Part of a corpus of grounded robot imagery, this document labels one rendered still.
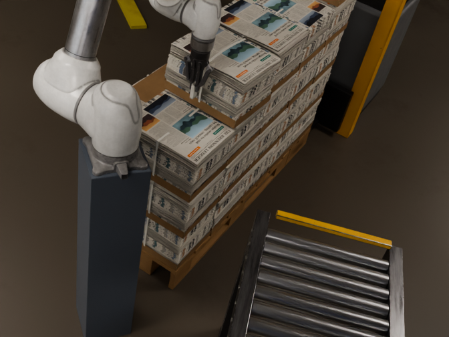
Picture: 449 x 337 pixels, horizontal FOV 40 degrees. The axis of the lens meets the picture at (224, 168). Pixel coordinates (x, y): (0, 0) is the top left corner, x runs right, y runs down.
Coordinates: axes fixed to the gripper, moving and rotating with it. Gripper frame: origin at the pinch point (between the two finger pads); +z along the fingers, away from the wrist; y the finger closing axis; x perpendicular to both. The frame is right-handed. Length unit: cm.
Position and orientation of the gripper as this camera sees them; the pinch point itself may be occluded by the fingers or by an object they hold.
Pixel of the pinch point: (194, 89)
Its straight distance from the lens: 247.8
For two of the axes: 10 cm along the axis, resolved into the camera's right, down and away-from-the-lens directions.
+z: -1.7, 7.2, 6.7
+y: -8.3, -4.7, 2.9
